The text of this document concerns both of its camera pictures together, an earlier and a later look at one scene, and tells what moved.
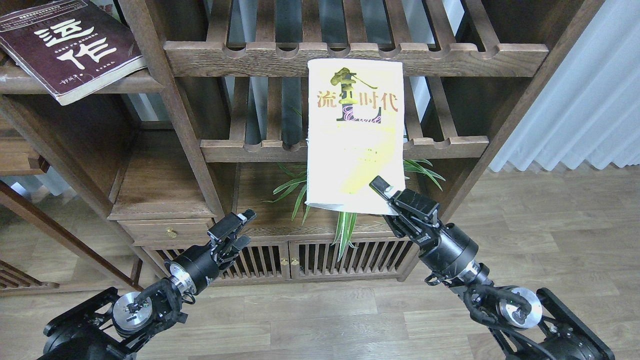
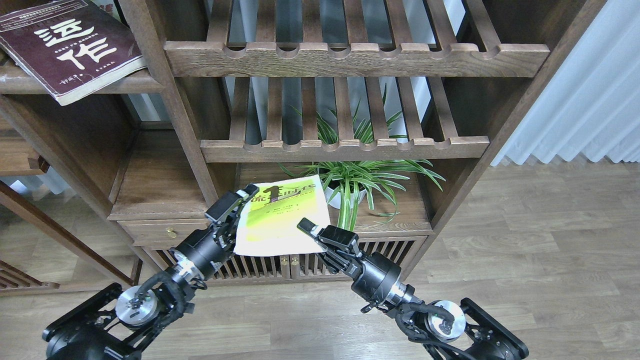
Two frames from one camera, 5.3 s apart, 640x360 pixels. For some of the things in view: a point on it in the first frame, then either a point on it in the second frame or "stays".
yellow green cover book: [355, 131] → [267, 224]
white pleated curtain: [589, 111] stays
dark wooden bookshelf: [141, 172] stays
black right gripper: [449, 250] → [377, 275]
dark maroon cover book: [70, 47] stays
